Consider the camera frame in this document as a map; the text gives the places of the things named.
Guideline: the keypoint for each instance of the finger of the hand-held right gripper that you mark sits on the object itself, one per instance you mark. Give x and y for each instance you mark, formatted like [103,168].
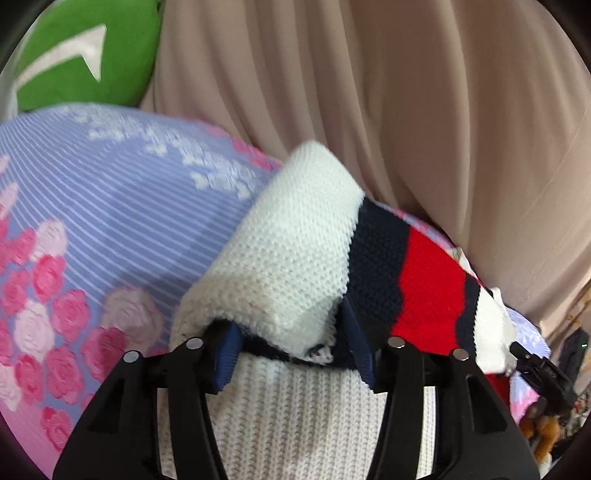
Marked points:
[542,369]

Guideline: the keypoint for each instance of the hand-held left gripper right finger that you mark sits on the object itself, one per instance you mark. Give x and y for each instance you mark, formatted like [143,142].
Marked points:
[363,357]

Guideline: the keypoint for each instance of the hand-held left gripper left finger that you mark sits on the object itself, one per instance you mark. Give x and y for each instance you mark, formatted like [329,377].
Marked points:
[226,357]

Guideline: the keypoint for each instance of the white knit sweater striped sleeves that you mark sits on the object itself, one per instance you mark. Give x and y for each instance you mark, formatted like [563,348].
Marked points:
[295,230]

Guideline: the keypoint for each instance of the dark device green light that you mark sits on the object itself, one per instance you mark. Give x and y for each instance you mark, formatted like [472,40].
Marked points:
[577,346]

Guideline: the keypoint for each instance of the brown plush toy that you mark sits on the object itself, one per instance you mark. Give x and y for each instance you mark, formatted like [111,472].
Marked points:
[542,431]

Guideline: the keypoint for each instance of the pink blue floral bedsheet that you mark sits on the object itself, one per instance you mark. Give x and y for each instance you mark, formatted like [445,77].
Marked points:
[92,184]

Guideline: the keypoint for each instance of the beige curtain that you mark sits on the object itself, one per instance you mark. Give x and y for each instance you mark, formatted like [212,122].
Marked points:
[369,92]

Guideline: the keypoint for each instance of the green pillow white mark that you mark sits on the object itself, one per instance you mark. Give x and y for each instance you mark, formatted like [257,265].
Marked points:
[124,46]

